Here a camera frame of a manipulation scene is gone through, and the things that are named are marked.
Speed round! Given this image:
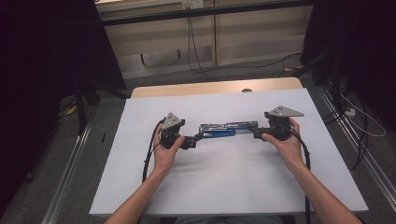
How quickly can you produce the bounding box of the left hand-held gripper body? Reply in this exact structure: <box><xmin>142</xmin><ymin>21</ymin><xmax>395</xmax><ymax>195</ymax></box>
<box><xmin>160</xmin><ymin>112</ymin><xmax>188</xmax><ymax>150</ymax></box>

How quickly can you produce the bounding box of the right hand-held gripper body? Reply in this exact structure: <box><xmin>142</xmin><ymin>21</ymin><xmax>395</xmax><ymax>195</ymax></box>
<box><xmin>267</xmin><ymin>105</ymin><xmax>305</xmax><ymax>142</ymax></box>

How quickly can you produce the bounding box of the blue stapler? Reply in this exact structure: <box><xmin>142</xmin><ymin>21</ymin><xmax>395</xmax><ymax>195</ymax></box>
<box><xmin>199</xmin><ymin>120</ymin><xmax>260</xmax><ymax>138</ymax></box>

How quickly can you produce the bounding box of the person's right hand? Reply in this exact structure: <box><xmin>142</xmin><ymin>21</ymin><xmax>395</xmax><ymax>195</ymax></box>
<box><xmin>261</xmin><ymin>117</ymin><xmax>305</xmax><ymax>172</ymax></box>

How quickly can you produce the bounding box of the person's left hand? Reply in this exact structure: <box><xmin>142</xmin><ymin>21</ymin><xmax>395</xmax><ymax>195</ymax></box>
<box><xmin>152</xmin><ymin>123</ymin><xmax>187</xmax><ymax>175</ymax></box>

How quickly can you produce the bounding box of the white table cover board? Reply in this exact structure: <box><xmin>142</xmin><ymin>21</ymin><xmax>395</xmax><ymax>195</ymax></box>
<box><xmin>89</xmin><ymin>88</ymin><xmax>369</xmax><ymax>217</ymax></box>

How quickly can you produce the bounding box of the beige wooden cabinet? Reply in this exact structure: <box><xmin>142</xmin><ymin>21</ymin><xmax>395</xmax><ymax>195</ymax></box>
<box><xmin>94</xmin><ymin>0</ymin><xmax>314</xmax><ymax>80</ymax></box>

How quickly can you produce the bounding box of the black metal stand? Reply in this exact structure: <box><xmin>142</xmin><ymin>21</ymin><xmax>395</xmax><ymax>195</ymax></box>
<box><xmin>73</xmin><ymin>78</ymin><xmax>132</xmax><ymax>136</ymax></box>

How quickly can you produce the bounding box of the black curtain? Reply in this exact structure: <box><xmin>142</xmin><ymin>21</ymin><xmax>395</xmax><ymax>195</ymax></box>
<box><xmin>0</xmin><ymin>0</ymin><xmax>127</xmax><ymax>216</ymax></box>
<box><xmin>300</xmin><ymin>0</ymin><xmax>396</xmax><ymax>132</ymax></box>

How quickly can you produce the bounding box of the black horizontal bar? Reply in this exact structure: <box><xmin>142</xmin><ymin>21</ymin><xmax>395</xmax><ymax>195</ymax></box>
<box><xmin>100</xmin><ymin>0</ymin><xmax>314</xmax><ymax>27</ymax></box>

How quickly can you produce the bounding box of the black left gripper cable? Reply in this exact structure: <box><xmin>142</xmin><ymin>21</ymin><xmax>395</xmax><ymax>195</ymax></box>
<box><xmin>142</xmin><ymin>118</ymin><xmax>166</xmax><ymax>183</ymax></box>

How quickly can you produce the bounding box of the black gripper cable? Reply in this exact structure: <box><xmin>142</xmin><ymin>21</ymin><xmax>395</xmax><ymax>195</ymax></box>
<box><xmin>289</xmin><ymin>129</ymin><xmax>312</xmax><ymax>224</ymax></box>
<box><xmin>142</xmin><ymin>118</ymin><xmax>166</xmax><ymax>183</ymax></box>

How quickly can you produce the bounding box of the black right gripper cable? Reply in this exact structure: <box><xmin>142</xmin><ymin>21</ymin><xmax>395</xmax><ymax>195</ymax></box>
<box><xmin>289</xmin><ymin>129</ymin><xmax>312</xmax><ymax>224</ymax></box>

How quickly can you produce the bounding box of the black hanging cable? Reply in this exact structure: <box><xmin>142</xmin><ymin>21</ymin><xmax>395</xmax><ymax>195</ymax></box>
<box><xmin>186</xmin><ymin>17</ymin><xmax>304</xmax><ymax>82</ymax></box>

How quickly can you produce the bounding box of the black floor cable bundle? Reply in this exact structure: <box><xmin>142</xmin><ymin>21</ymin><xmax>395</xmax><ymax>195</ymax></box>
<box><xmin>321</xmin><ymin>92</ymin><xmax>370</xmax><ymax>172</ymax></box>

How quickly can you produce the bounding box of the white floor cable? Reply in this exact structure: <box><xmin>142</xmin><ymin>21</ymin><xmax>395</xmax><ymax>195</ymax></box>
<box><xmin>339</xmin><ymin>92</ymin><xmax>387</xmax><ymax>138</ymax></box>

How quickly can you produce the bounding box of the aluminium floor rail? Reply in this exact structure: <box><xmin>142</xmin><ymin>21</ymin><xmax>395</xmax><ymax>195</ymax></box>
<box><xmin>316</xmin><ymin>85</ymin><xmax>396</xmax><ymax>204</ymax></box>
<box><xmin>40</xmin><ymin>120</ymin><xmax>94</xmax><ymax>224</ymax></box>

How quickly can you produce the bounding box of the white wall socket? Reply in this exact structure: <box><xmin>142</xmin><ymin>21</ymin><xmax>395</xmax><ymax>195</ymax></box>
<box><xmin>181</xmin><ymin>0</ymin><xmax>205</xmax><ymax>9</ymax></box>

